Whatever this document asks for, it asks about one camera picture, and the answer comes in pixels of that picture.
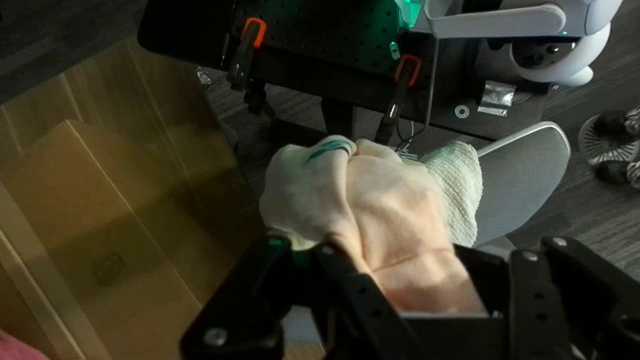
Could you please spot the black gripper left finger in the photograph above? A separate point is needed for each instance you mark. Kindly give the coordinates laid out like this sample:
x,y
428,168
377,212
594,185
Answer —
x,y
267,301

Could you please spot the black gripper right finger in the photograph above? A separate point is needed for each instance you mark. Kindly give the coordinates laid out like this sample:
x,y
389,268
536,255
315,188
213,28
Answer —
x,y
566,301

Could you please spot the off-white towel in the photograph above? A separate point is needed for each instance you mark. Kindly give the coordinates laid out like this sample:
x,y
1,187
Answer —
x,y
301,193

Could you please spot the peach shirt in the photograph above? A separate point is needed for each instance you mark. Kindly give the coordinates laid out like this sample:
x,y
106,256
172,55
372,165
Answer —
x,y
406,226

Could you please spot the white robot arm green light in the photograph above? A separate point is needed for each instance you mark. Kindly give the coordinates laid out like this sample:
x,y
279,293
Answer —
x,y
533,26

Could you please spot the black white striped object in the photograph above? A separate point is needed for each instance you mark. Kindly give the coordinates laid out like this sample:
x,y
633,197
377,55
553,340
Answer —
x,y
617,146

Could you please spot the silver foil tape patch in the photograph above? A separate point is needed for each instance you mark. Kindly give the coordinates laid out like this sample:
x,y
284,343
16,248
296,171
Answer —
x,y
496,98

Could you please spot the orange black clamp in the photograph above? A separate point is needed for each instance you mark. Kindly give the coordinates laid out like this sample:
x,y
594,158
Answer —
x,y
402,83
248,51

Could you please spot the black cart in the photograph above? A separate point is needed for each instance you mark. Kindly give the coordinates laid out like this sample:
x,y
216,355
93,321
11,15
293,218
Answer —
x,y
312,46

